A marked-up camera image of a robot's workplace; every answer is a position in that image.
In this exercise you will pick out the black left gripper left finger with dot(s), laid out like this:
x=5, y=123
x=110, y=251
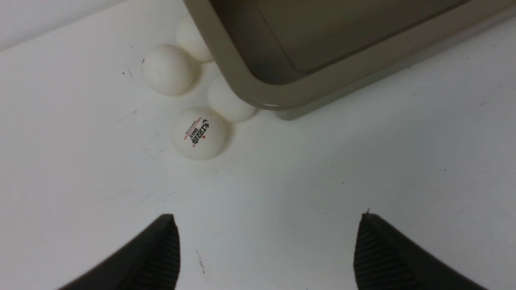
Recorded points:
x=150, y=261

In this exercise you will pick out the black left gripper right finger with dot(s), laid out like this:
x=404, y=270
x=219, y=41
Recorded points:
x=385, y=259

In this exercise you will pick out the white logo ball left corner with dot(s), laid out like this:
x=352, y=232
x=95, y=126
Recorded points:
x=198, y=133

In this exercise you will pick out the white ball under left rim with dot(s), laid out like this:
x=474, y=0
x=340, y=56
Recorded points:
x=226, y=103

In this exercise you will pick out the white ball left side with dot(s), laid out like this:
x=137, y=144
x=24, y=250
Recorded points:
x=168, y=70

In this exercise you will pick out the beige plastic bin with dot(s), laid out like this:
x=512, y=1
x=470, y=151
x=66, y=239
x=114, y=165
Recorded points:
x=296, y=56

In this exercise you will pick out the white ball left rear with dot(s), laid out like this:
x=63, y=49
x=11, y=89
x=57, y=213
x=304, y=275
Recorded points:
x=189, y=38

